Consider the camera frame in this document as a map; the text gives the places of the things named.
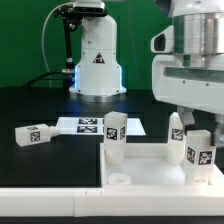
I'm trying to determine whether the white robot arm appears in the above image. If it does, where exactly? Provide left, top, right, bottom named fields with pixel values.
left=69, top=0, right=224, bottom=147

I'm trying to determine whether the grey cable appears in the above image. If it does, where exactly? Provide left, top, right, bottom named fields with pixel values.
left=41, top=2, right=70, bottom=73

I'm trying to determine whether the white square tabletop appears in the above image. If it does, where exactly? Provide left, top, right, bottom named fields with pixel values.
left=100, top=143, right=223, bottom=187

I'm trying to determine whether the white front fence bar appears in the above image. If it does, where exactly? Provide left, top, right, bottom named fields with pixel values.
left=0, top=186, right=224, bottom=217

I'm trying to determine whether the white marker sheet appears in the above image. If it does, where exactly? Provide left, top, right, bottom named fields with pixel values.
left=56, top=117, right=145, bottom=136

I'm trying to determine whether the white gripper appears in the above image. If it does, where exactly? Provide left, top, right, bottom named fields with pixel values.
left=152, top=54, right=224, bottom=147

